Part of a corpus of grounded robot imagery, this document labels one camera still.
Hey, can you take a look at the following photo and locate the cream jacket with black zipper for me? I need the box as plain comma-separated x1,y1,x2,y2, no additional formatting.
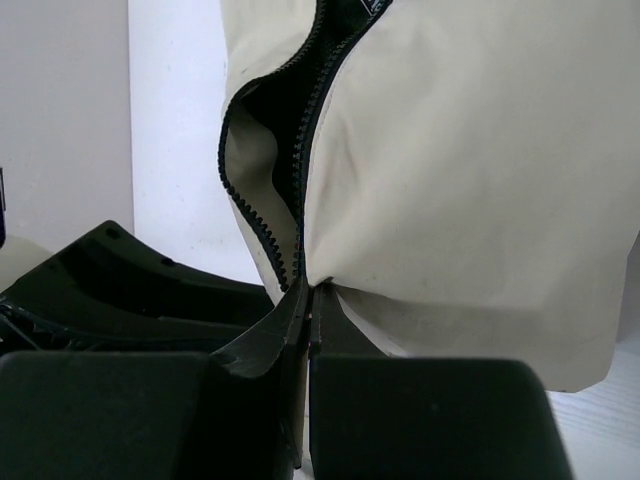
218,1,639,392

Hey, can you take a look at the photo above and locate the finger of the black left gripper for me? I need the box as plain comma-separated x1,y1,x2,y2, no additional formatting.
1,221,273,354

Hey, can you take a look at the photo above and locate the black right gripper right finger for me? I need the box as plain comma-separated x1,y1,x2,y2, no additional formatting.
309,287,572,479

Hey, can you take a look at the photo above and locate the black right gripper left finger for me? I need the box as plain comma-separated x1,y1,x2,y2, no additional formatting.
1,281,308,479

